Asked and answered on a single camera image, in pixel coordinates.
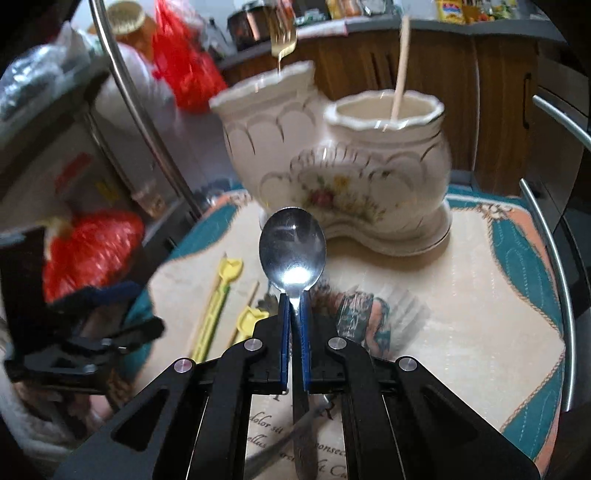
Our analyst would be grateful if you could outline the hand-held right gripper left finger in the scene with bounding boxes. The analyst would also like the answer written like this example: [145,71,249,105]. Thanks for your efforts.
[53,293,293,480]

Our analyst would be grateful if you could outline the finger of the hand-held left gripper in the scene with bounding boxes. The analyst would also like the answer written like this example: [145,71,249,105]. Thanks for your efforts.
[4,318,165,393]

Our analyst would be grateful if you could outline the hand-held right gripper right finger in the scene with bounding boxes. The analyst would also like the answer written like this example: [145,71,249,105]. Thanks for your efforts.
[299,291,541,480]

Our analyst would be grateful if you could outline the yellow plastic training chopstick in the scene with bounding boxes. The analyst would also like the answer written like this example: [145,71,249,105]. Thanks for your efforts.
[190,258,244,363]
[225,308,270,347]

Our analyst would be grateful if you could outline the steel spoon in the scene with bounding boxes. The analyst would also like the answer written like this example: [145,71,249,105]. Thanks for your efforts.
[259,208,328,480]

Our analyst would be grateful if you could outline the steel fork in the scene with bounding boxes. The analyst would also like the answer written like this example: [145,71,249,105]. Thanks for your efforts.
[245,394,333,480]

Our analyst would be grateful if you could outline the floral ceramic utensil holder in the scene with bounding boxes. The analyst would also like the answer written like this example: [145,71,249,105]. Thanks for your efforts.
[209,60,454,257]

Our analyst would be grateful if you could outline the gold fork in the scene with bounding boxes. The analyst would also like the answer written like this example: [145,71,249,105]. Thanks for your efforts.
[270,18,298,75]

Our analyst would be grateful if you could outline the crumpled red plastic bag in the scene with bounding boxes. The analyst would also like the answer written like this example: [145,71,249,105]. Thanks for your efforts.
[44,210,146,303]

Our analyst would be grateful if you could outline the printed placemat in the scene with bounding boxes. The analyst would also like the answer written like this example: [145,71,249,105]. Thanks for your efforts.
[124,185,566,480]

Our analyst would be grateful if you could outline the metal shelf rack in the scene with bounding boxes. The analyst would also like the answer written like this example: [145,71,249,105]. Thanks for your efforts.
[0,0,204,222]

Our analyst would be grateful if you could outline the white plastic bag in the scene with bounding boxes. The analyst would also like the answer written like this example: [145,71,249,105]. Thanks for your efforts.
[95,46,176,185]

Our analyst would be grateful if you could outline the hanging red plastic bag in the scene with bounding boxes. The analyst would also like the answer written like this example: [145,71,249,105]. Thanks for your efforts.
[152,0,227,114]

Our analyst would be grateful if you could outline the beige perforated basket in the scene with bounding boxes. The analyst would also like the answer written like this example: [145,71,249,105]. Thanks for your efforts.
[108,0,148,35]

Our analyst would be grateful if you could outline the wooden base cabinets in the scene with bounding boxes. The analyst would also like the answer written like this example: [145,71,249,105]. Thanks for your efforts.
[222,30,541,197]

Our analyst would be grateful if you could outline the steel built-in oven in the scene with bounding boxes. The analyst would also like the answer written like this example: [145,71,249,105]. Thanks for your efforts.
[519,39,591,416]

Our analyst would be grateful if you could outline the white dish cloth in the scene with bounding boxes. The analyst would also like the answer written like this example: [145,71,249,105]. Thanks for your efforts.
[295,18,349,38]

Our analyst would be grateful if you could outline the brown rice cooker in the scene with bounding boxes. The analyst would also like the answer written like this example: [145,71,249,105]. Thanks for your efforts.
[228,4,273,51]

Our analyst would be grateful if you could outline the grey kitchen countertop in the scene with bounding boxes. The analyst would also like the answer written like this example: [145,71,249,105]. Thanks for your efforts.
[217,14,568,70]

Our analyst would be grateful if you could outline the yellow cooking oil bottle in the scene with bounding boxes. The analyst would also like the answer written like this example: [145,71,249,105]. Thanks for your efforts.
[436,0,467,24]

